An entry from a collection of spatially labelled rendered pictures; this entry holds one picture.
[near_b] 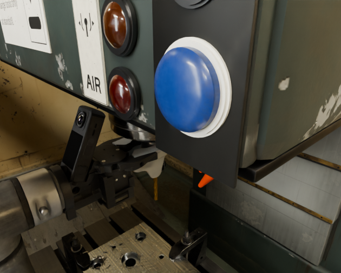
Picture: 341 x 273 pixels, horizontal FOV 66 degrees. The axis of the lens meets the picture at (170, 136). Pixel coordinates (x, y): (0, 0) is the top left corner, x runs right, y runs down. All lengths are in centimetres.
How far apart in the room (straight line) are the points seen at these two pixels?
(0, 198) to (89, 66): 27
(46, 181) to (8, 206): 5
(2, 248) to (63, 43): 29
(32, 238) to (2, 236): 96
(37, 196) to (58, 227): 98
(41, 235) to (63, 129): 54
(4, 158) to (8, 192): 110
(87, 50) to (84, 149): 26
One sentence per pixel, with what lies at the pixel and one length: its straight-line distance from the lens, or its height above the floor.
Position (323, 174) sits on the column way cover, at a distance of 82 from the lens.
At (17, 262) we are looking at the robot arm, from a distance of 45.
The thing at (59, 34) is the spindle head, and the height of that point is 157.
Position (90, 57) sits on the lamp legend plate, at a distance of 17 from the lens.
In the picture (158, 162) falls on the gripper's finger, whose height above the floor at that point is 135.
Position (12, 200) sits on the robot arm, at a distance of 40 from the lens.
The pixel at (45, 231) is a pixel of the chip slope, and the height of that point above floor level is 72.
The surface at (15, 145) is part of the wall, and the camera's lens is 149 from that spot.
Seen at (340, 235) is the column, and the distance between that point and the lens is 94.
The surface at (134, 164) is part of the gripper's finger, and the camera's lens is 42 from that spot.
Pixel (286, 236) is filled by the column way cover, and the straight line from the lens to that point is 98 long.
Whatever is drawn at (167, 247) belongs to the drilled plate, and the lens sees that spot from 81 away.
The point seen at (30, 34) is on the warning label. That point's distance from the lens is 27.
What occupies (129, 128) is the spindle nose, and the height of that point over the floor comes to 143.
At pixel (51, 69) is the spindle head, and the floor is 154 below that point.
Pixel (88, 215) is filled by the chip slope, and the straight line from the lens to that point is 140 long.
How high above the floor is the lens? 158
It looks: 24 degrees down
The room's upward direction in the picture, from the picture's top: straight up
